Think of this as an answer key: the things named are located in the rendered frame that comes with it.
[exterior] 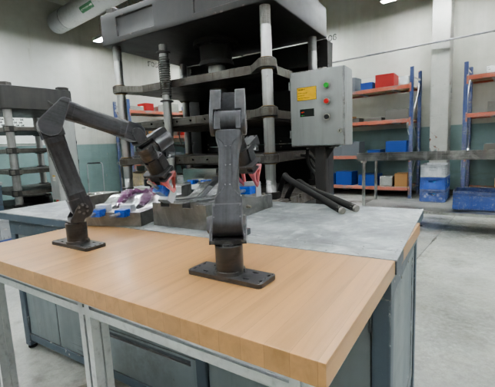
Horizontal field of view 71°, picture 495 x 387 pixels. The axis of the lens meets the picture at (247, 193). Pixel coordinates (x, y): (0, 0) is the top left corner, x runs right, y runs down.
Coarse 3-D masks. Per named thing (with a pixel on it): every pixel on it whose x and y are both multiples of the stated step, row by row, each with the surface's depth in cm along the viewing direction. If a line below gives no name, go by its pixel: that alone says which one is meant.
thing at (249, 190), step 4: (244, 184) 127; (248, 184) 126; (252, 184) 125; (260, 184) 127; (240, 188) 123; (244, 188) 122; (248, 188) 121; (252, 188) 123; (256, 188) 125; (260, 188) 127; (244, 192) 122; (248, 192) 122; (252, 192) 123; (256, 192) 125; (260, 192) 127; (244, 196) 127; (248, 196) 126; (252, 196) 126; (256, 196) 125
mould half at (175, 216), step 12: (192, 192) 154; (216, 192) 148; (156, 204) 133; (180, 204) 127; (204, 204) 123; (252, 204) 148; (264, 204) 157; (156, 216) 134; (168, 216) 130; (180, 216) 127; (192, 216) 124; (204, 216) 121; (192, 228) 125; (204, 228) 122
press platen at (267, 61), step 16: (256, 64) 186; (272, 64) 181; (176, 80) 227; (192, 80) 220; (208, 80) 214; (224, 80) 212; (240, 80) 214; (256, 80) 217; (288, 80) 222; (160, 96) 264; (176, 96) 268; (192, 96) 272; (208, 96) 275
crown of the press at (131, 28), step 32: (160, 0) 208; (192, 0) 196; (224, 0) 187; (256, 0) 176; (288, 0) 189; (128, 32) 227; (160, 32) 215; (192, 32) 218; (224, 32) 221; (256, 32) 224; (288, 32) 227; (320, 32) 232; (192, 64) 302; (224, 64) 239
